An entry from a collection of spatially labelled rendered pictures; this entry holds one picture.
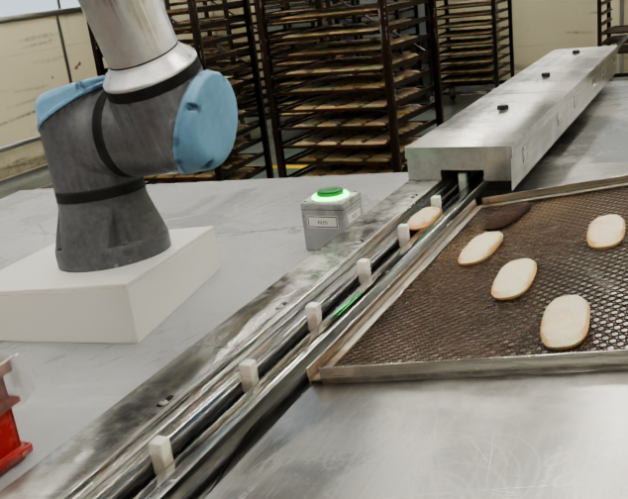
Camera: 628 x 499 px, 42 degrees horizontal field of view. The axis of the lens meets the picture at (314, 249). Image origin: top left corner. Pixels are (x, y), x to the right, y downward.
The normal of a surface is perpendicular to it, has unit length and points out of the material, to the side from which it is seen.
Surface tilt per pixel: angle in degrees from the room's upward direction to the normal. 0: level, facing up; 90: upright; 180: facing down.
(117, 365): 0
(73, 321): 90
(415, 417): 10
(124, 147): 102
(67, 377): 0
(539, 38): 90
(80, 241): 70
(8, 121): 91
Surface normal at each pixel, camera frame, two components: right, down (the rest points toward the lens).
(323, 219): -0.44, 0.33
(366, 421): -0.27, -0.93
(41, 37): 0.89, 0.04
